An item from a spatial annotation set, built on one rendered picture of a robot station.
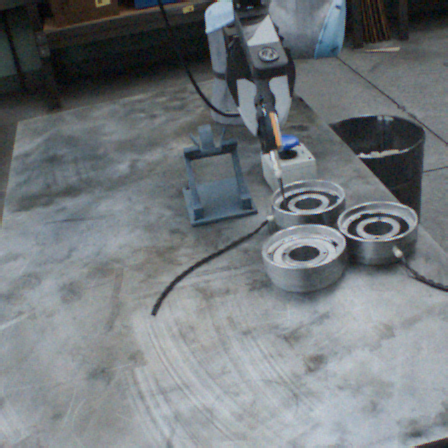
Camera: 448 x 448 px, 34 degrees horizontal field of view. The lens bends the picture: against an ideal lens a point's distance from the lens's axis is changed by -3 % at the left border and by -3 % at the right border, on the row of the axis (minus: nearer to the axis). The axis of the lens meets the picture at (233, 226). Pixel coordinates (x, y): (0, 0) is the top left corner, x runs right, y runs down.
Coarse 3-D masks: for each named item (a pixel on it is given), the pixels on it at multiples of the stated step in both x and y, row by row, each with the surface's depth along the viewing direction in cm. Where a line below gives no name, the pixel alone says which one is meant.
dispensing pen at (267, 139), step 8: (264, 104) 107; (264, 112) 107; (264, 120) 105; (264, 128) 105; (272, 128) 105; (264, 136) 104; (272, 136) 105; (264, 144) 105; (272, 144) 104; (264, 152) 107; (272, 152) 106; (272, 160) 106; (280, 168) 106; (280, 176) 106; (280, 184) 106
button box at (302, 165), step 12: (300, 144) 122; (264, 156) 119; (288, 156) 117; (300, 156) 117; (312, 156) 117; (264, 168) 121; (288, 168) 116; (300, 168) 116; (312, 168) 116; (276, 180) 116; (288, 180) 117; (300, 180) 117
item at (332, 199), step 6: (300, 192) 110; (306, 192) 110; (312, 192) 110; (318, 192) 109; (324, 192) 109; (288, 198) 109; (330, 198) 107; (336, 198) 107; (282, 204) 108; (330, 204) 106; (288, 210) 106
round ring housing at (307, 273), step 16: (272, 240) 98; (288, 240) 99; (336, 240) 97; (272, 256) 96; (288, 256) 95; (304, 256) 98; (320, 256) 94; (336, 256) 91; (272, 272) 93; (288, 272) 91; (304, 272) 91; (320, 272) 91; (336, 272) 92; (288, 288) 93; (304, 288) 92; (320, 288) 93
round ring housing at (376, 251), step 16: (352, 208) 101; (368, 208) 102; (384, 208) 102; (400, 208) 100; (368, 224) 100; (384, 224) 100; (416, 224) 95; (352, 240) 95; (368, 240) 94; (384, 240) 93; (400, 240) 94; (416, 240) 96; (352, 256) 97; (368, 256) 95; (384, 256) 94
